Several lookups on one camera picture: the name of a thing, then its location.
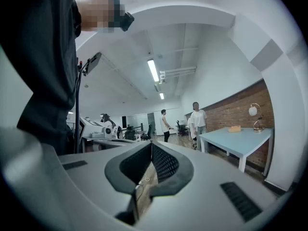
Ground black screen on pole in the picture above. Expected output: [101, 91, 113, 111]
[74, 52, 102, 154]

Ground white floor cable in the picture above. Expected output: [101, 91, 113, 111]
[138, 174, 151, 186]

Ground white ceiling pipes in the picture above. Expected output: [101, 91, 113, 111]
[159, 65, 197, 84]

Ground person's head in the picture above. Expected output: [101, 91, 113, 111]
[75, 0, 126, 33]

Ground white machine cabinet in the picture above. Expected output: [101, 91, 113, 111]
[79, 116, 106, 139]

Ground black office chair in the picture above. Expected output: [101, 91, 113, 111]
[176, 120, 189, 136]
[141, 124, 153, 141]

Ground light blue table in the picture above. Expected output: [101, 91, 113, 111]
[199, 127, 275, 177]

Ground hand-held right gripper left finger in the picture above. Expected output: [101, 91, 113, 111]
[104, 140, 153, 194]

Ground gold globe shade table lamp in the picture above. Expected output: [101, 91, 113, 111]
[248, 103, 265, 133]

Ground black head-worn camera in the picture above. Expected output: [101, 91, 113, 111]
[119, 12, 135, 32]

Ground person's black clothed torso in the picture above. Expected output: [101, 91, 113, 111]
[0, 0, 82, 156]

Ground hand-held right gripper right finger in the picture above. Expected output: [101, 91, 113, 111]
[151, 140, 194, 198]

